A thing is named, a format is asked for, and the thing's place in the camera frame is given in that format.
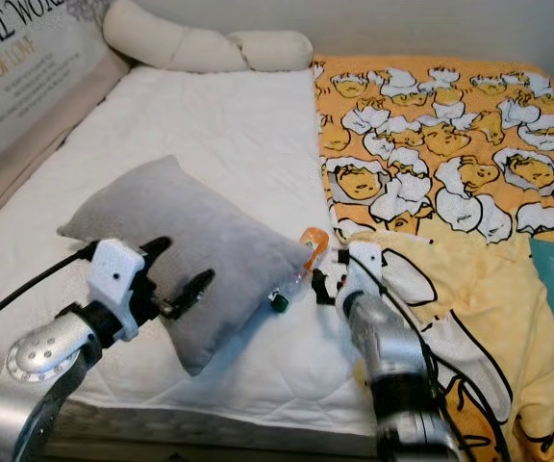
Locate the clear bottle with orange label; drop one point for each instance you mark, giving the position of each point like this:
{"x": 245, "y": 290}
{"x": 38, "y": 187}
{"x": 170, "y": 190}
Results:
{"x": 314, "y": 241}

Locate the grey plush pillow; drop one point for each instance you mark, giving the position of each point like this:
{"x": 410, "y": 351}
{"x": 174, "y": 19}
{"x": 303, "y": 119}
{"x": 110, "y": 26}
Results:
{"x": 219, "y": 231}

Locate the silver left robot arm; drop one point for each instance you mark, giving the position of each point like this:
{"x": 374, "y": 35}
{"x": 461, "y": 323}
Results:
{"x": 32, "y": 361}

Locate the grey bed base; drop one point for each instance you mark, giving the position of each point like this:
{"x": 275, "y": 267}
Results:
{"x": 219, "y": 425}

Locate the white quilted mattress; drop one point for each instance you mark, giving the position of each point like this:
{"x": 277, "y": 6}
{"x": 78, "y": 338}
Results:
{"x": 219, "y": 115}

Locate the beige bed side bumper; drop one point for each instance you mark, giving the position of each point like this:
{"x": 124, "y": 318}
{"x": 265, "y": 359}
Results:
{"x": 46, "y": 135}

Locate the orange cartoon print blanket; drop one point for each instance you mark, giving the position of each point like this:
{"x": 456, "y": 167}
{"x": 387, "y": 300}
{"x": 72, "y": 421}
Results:
{"x": 440, "y": 144}

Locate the cream bolster cushion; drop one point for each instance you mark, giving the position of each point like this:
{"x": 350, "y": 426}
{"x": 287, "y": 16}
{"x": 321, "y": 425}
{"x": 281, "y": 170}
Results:
{"x": 190, "y": 48}

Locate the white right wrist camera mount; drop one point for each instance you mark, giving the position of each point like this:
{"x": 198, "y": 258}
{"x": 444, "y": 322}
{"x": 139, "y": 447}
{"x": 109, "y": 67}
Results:
{"x": 364, "y": 274}

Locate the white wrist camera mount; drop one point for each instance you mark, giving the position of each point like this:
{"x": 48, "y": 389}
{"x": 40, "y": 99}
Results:
{"x": 118, "y": 274}
{"x": 364, "y": 274}

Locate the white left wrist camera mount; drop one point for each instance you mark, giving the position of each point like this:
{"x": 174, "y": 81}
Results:
{"x": 118, "y": 274}

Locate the grey printed wall cloth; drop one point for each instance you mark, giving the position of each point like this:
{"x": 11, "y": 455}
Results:
{"x": 17, "y": 67}

